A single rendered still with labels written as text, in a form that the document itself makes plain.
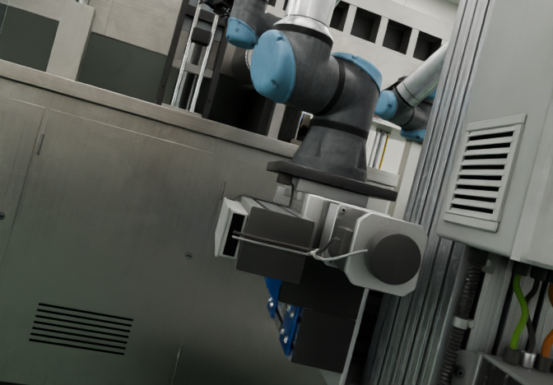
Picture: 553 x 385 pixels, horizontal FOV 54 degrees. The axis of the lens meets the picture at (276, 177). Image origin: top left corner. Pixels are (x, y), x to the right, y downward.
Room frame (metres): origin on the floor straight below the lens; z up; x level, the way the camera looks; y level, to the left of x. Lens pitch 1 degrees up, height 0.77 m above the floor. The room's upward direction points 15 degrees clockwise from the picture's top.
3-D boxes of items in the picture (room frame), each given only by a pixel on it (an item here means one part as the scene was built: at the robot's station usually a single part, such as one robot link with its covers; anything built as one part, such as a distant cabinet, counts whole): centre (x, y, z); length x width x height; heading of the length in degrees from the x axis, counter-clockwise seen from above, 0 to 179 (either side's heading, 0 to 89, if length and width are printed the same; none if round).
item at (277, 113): (1.81, 0.05, 1.05); 0.06 x 0.05 x 0.31; 17
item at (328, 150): (1.08, -0.10, 0.87); 0.15 x 0.15 x 0.10
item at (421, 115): (1.59, -0.34, 1.06); 0.11 x 0.08 x 0.11; 132
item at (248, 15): (1.24, 0.14, 1.12); 0.11 x 0.08 x 0.11; 122
